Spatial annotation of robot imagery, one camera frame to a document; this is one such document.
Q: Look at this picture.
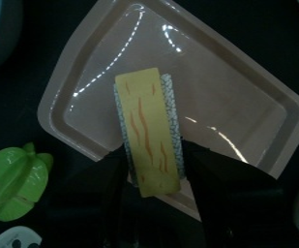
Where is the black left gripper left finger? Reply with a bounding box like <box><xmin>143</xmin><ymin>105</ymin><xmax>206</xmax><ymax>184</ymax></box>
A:
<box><xmin>47</xmin><ymin>143</ymin><xmax>133</xmax><ymax>248</ymax></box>

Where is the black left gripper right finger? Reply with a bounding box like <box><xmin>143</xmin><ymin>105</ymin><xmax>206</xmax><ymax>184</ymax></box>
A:
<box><xmin>179</xmin><ymin>139</ymin><xmax>299</xmax><ymax>248</ymax></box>

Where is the yellow sponge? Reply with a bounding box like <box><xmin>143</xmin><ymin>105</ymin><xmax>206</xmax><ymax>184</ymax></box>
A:
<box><xmin>112</xmin><ymin>67</ymin><xmax>187</xmax><ymax>199</ymax></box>

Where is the green toy vegetable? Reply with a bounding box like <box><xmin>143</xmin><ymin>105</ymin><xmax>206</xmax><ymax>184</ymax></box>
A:
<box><xmin>0</xmin><ymin>141</ymin><xmax>55</xmax><ymax>223</ymax></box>

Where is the white toy with black dots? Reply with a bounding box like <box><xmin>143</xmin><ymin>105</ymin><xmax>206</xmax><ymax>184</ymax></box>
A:
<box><xmin>0</xmin><ymin>226</ymin><xmax>43</xmax><ymax>248</ymax></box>

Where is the pink plastic tray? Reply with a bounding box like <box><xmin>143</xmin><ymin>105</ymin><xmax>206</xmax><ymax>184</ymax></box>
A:
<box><xmin>36</xmin><ymin>0</ymin><xmax>299</xmax><ymax>223</ymax></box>

